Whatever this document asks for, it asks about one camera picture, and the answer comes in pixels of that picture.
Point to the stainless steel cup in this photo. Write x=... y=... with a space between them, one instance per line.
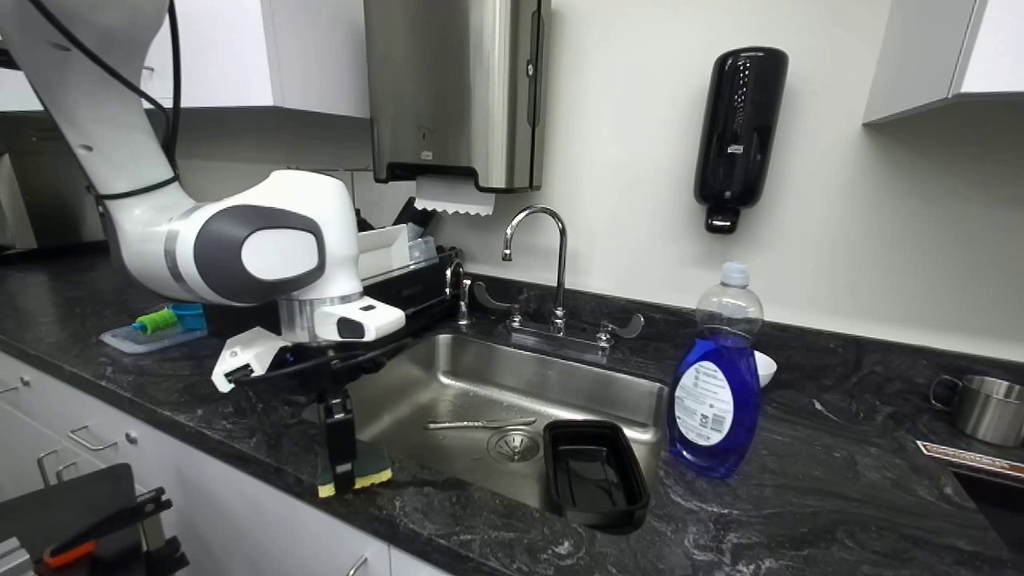
x=994 y=409

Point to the steel paper towel dispenser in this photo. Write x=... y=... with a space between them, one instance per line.
x=459 y=84

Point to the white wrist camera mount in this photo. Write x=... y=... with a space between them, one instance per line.
x=244 y=355

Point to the grey metal appliance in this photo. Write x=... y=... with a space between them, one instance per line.
x=51 y=202

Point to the white ceramic bowl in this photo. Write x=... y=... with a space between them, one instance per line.
x=765 y=369

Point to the blue cup on counter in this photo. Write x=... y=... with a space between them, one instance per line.
x=715 y=417

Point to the black dish rack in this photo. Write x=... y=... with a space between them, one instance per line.
x=416 y=292

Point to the silver butter knife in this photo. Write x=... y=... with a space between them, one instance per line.
x=468 y=423

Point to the chrome sink faucet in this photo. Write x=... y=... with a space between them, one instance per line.
x=557 y=277

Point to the blue cleaning sponge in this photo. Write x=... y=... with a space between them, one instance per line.
x=190 y=314

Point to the round metal sink drain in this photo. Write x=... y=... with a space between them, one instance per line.
x=516 y=444

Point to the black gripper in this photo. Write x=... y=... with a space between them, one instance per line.
x=338 y=394

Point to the stainless steel sink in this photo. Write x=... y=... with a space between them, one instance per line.
x=482 y=386

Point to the white paper towel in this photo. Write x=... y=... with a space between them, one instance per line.
x=451 y=195

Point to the black wall soap dispenser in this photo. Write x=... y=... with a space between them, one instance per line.
x=740 y=116

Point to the black tray with light rim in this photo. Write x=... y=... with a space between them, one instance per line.
x=977 y=463

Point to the green and yellow sponge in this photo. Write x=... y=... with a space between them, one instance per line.
x=372 y=474

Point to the white upper cabinet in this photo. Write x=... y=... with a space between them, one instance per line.
x=265 y=52
x=915 y=52

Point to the white rectangular plate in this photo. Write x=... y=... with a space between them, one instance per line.
x=385 y=250

